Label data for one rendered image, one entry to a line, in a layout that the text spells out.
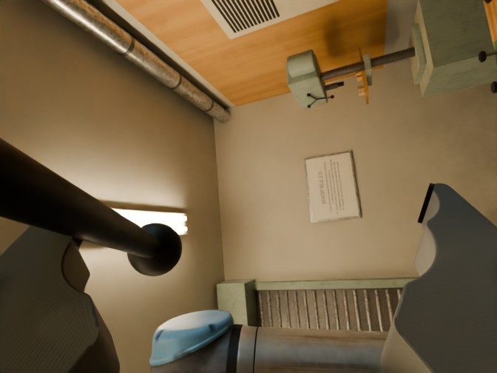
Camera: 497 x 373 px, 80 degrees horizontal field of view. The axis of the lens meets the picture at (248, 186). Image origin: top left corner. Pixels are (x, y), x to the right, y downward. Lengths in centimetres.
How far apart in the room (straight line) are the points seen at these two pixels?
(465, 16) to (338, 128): 132
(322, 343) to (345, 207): 253
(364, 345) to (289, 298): 264
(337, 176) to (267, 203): 75
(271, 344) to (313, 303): 259
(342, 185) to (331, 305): 110
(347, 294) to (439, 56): 197
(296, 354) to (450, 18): 214
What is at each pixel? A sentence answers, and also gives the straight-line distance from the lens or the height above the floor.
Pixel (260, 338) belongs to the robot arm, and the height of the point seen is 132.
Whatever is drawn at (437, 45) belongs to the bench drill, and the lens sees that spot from 224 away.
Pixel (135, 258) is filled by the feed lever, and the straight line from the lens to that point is 20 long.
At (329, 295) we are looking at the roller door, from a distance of 300.
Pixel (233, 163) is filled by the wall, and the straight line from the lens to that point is 333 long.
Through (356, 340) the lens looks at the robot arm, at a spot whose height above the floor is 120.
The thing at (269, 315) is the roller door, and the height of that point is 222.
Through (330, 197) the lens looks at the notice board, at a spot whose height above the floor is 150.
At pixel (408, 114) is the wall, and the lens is 313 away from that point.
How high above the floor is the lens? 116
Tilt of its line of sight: 21 degrees up
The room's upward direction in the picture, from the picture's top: 99 degrees counter-clockwise
